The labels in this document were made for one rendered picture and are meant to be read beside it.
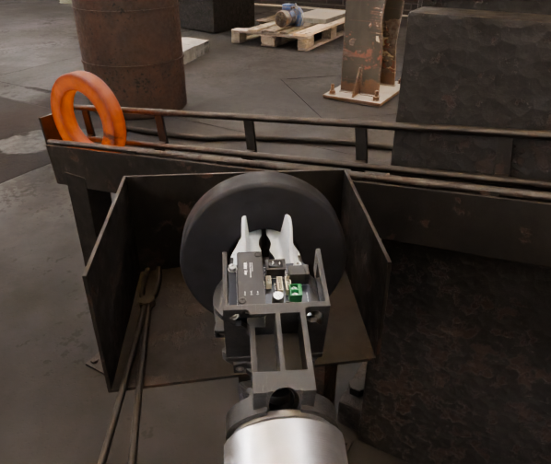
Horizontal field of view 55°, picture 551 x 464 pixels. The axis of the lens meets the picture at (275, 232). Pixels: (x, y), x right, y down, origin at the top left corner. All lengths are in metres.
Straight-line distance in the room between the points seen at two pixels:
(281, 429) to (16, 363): 1.27
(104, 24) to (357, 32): 1.48
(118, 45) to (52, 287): 1.66
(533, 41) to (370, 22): 2.72
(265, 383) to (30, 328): 1.36
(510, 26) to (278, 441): 0.60
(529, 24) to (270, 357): 0.55
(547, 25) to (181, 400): 1.05
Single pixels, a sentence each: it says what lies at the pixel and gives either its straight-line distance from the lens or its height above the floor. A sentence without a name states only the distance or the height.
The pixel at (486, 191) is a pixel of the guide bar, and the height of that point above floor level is 0.68.
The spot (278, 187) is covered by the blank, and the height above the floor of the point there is 0.78.
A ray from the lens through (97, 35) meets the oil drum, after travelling 3.14.
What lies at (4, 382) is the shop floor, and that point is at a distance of 1.50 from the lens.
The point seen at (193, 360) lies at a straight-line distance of 0.55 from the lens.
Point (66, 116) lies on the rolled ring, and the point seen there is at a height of 0.63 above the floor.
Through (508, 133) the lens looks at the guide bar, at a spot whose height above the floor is 0.73.
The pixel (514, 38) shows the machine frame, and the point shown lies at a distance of 0.76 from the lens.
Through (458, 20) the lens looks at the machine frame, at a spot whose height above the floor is 0.86.
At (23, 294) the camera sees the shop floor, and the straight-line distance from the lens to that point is 1.79.
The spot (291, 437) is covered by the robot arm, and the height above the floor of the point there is 0.73.
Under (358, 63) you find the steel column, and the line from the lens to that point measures 3.51.
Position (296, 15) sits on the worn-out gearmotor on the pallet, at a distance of 5.25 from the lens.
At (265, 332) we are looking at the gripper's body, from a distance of 0.36.
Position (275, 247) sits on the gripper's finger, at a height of 0.73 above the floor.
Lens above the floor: 0.97
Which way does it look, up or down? 30 degrees down
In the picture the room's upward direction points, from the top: straight up
